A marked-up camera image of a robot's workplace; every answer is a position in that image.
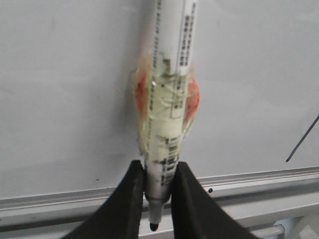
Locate white metal stand frame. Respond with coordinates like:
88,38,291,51
0,192,319,239

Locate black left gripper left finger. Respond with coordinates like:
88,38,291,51
66,160,144,239

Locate white marker with red magnet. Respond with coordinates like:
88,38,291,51
133,0,200,231

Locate white whiteboard with aluminium frame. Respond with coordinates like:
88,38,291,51
0,0,319,210

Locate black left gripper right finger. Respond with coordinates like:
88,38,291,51
171,162,256,239

